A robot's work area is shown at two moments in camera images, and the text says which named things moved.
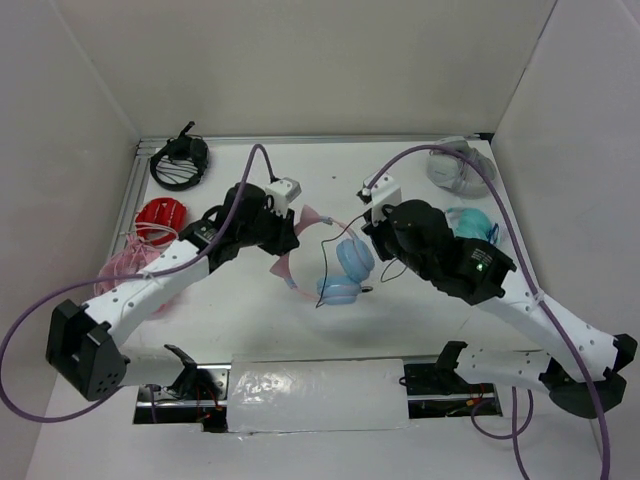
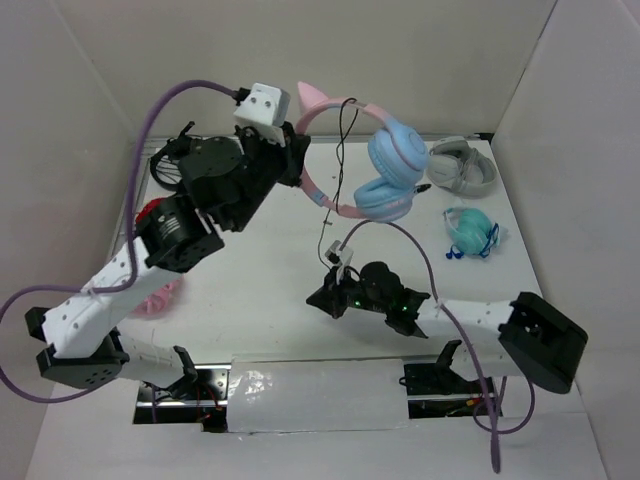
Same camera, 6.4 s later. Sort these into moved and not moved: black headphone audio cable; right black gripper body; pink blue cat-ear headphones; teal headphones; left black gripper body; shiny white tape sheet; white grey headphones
Moved: left black gripper body; right black gripper body; pink blue cat-ear headphones; black headphone audio cable
Not moved: teal headphones; white grey headphones; shiny white tape sheet
